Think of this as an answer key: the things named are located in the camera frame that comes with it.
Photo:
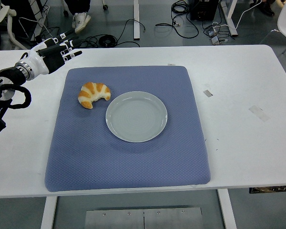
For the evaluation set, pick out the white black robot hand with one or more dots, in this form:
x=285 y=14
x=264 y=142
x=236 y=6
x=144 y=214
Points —
x=39 y=62

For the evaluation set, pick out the orange striped croissant bread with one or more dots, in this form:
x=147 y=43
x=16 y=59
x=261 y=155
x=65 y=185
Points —
x=93 y=91

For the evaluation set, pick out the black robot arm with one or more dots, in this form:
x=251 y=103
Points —
x=4 y=76

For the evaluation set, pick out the grey round plate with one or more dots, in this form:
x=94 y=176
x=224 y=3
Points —
x=135 y=119

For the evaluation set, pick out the person's foot in white shoe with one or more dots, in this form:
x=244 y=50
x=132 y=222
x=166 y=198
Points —
x=81 y=21

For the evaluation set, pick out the person's leg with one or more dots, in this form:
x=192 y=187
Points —
x=79 y=6

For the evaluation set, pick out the white distant table leg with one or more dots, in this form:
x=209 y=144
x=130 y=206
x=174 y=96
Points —
x=230 y=19
x=136 y=21

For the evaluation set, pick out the blue quilted mat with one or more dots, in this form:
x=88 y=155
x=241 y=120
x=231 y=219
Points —
x=124 y=162

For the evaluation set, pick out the small grey tape strip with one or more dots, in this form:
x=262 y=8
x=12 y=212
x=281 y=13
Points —
x=208 y=93

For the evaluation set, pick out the black equipment box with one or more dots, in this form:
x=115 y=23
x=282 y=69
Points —
x=203 y=9

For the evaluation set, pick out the grey power adapter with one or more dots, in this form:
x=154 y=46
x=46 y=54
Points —
x=215 y=40

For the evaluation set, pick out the large grey tape strip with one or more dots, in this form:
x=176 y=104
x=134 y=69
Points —
x=259 y=113

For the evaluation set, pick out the person's foot in dark shoe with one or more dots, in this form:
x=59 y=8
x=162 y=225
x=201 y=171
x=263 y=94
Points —
x=264 y=8

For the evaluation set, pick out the table control box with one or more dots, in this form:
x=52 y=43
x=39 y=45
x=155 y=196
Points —
x=271 y=189

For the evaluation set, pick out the white office chair frame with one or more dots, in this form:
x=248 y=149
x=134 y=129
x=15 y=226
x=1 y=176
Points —
x=10 y=29

